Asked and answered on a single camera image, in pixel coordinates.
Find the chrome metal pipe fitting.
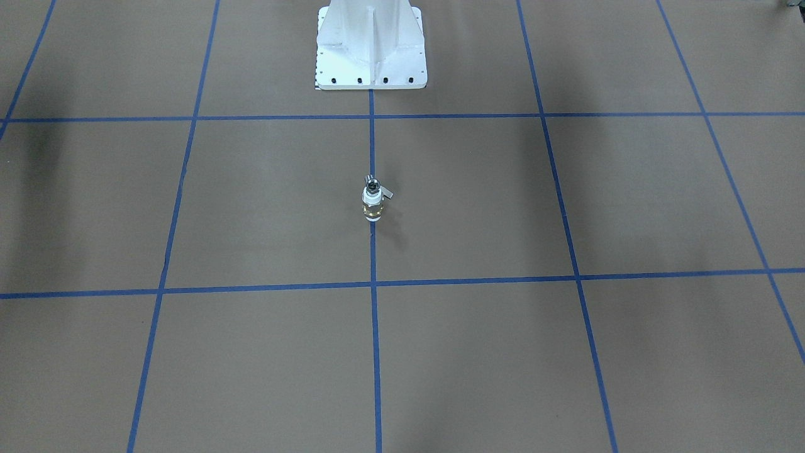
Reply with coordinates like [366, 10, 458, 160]
[365, 175, 382, 193]

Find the brown paper table cover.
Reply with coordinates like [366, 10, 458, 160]
[2, 1, 803, 452]

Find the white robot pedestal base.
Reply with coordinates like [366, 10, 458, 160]
[314, 1, 428, 90]

